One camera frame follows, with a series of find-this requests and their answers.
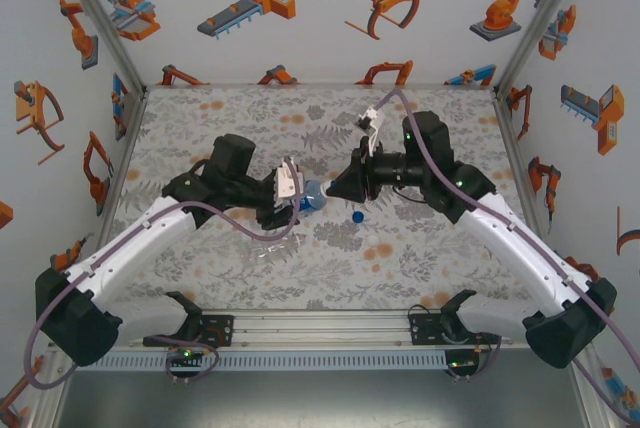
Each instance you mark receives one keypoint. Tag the blue bottle cap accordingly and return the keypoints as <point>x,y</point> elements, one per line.
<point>358,217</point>

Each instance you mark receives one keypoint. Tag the clear unlabelled ribbed bottle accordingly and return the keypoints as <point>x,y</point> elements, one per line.
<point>272,249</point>

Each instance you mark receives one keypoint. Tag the wide blue-label water bottle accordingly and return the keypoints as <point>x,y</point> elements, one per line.
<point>312,196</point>

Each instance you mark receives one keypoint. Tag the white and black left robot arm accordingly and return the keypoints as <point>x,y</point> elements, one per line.
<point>150,248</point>

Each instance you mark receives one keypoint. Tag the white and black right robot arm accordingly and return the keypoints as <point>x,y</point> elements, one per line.
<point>505,253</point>

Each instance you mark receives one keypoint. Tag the floral print tablecloth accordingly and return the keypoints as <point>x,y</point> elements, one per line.
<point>225,113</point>

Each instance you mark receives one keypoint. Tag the small green-lit circuit board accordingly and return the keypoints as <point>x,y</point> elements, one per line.
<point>462,363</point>
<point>186,354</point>

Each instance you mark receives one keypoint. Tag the thin aluminium table rail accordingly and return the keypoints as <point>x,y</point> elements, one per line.
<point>124,158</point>
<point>320,85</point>
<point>514,148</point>

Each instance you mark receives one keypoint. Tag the wide aluminium slotted rail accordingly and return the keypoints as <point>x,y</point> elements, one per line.
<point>320,330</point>

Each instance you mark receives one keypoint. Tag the aluminium frame post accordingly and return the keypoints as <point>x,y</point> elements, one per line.
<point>101,18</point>
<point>50,403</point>
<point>597,413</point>
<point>542,18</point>

